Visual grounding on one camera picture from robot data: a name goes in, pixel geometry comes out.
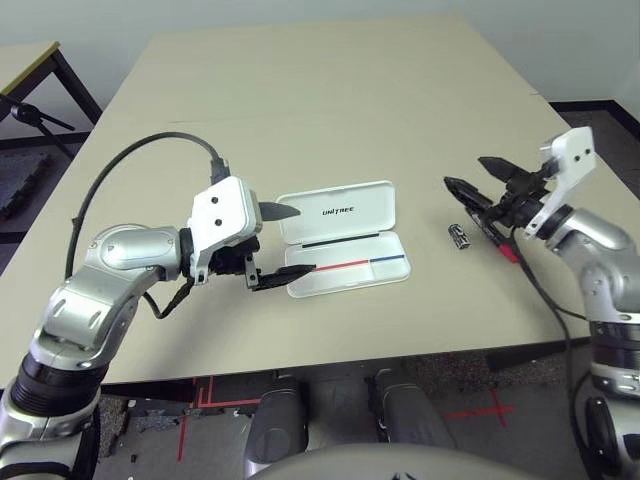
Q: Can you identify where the black tripod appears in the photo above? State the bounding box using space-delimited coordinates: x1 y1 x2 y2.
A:
0 92 76 156

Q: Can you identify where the grey robot left leg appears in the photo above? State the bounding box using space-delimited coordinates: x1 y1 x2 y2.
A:
244 374 311 471

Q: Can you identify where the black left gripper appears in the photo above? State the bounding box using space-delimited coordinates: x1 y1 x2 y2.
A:
212 202 317 292

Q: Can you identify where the side table with black frame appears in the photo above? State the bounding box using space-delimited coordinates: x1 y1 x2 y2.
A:
0 40 104 131

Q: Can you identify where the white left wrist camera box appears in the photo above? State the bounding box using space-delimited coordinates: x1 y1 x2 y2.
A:
187 174 264 286

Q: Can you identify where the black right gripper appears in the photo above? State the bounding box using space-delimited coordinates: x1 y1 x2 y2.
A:
443 157 554 239

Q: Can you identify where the grey robot torso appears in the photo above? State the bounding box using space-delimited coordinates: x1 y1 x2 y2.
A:
247 442 546 480

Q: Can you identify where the white plastic pencil case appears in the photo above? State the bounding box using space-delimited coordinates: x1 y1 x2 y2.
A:
276 179 413 300

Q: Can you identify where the small silver black clip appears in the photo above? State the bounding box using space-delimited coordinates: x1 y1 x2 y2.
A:
448 223 472 251

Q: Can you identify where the grey robot right leg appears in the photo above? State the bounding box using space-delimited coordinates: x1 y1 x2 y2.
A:
369 368 456 451

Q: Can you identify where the grey robot leg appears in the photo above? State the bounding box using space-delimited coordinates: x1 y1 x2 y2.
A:
244 374 311 471
369 368 456 451

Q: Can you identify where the black marker with red cap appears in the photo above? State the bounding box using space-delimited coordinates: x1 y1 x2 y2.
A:
467 209 520 265

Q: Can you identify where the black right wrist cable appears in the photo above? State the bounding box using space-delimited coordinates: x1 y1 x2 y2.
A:
507 227 609 476

